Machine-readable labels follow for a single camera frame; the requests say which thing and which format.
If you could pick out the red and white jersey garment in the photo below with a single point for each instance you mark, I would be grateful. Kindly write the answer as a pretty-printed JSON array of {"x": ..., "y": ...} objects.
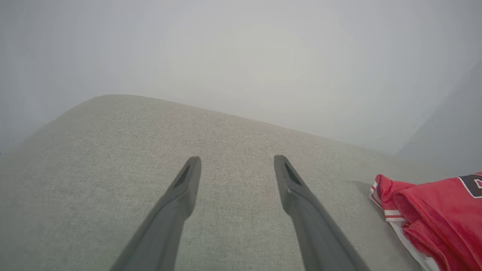
[{"x": 437, "y": 218}]

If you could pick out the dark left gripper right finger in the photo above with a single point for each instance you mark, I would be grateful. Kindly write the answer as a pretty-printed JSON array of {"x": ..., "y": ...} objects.
[{"x": 312, "y": 226}]

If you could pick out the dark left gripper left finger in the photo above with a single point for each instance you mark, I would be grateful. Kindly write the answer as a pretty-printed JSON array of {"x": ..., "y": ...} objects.
[{"x": 165, "y": 222}]

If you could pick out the grey fabric sofa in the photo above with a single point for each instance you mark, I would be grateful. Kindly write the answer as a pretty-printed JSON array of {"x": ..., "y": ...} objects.
[{"x": 233, "y": 150}]

